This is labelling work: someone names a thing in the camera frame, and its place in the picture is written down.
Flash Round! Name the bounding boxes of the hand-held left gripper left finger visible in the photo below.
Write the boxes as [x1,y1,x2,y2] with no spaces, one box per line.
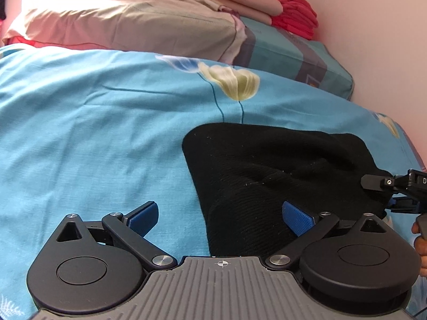
[50,201,178,270]

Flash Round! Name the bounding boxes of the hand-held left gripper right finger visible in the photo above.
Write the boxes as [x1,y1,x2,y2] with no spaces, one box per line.
[265,201,392,271]

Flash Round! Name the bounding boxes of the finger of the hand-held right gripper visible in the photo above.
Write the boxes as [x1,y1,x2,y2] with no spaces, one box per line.
[361,173,409,194]
[383,195,424,214]

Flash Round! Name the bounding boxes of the black pants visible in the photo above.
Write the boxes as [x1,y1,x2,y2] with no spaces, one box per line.
[182,123,395,258]

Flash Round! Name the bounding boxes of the person's right hand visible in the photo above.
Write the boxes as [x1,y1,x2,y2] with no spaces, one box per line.
[411,222,427,278]

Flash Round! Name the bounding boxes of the blue floral bedsheet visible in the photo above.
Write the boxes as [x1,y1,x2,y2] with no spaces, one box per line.
[0,45,427,320]

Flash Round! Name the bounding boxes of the green grey striped pillow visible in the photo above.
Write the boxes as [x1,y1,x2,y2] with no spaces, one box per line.
[230,16,355,101]

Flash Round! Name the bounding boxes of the folded red cloth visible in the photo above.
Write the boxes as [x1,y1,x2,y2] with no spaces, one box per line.
[272,0,319,41]

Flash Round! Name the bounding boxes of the beige pillow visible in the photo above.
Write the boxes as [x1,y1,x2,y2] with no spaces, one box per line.
[3,0,248,66]

